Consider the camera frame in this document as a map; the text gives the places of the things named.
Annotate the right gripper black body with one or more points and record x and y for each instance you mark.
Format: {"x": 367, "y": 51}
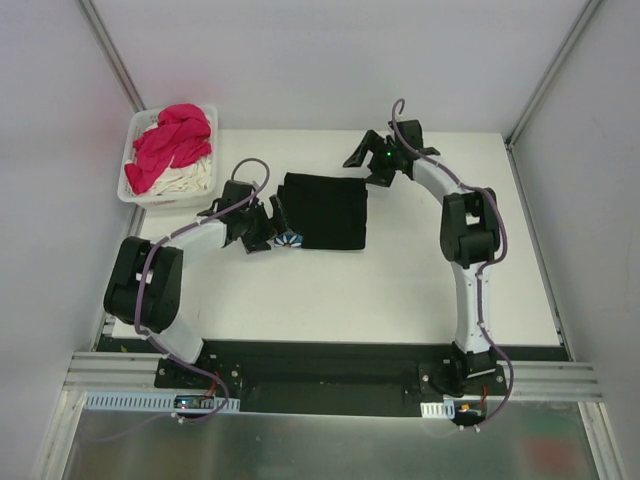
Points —
{"x": 376, "y": 160}

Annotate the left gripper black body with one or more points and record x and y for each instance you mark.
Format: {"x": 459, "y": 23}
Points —
{"x": 261, "y": 227}

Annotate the black graphic t shirt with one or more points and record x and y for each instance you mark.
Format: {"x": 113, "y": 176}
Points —
{"x": 329, "y": 213}

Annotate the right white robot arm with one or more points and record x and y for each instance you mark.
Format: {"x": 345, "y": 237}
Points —
{"x": 470, "y": 238}

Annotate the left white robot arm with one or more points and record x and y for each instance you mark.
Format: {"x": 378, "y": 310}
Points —
{"x": 146, "y": 282}

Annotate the white plastic basket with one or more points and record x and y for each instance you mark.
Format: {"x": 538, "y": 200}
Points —
{"x": 169, "y": 158}

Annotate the white t shirt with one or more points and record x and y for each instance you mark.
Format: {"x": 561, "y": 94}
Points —
{"x": 185, "y": 177}

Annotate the pink t shirt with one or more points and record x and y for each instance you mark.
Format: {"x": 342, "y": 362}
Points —
{"x": 170, "y": 145}

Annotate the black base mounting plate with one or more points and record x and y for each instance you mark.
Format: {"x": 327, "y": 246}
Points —
{"x": 380, "y": 380}

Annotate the aluminium frame rail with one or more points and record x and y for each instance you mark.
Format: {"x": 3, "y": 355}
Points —
{"x": 111, "y": 371}

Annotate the left white cable duct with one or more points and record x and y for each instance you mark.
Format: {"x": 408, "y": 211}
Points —
{"x": 159, "y": 403}

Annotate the white cable duct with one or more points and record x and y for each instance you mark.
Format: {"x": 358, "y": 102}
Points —
{"x": 159, "y": 403}
{"x": 438, "y": 410}

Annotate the right white cable duct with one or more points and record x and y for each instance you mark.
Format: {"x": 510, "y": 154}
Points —
{"x": 438, "y": 410}

